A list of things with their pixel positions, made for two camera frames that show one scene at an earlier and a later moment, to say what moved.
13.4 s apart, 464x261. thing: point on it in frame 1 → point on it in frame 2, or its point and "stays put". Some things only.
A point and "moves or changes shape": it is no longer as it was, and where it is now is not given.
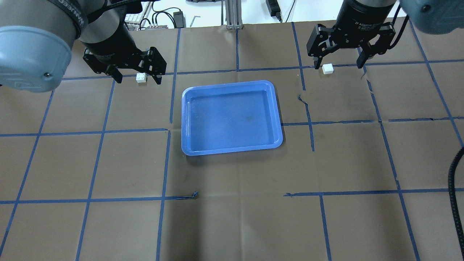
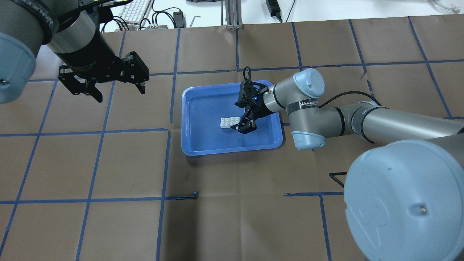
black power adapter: (179, 20) stays put
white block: (327, 69) → (234, 120)
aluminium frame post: (233, 14) stays put
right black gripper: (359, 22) → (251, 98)
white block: (141, 77) moves or changes shape
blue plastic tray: (230, 117) stays put
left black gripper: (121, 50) → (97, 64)
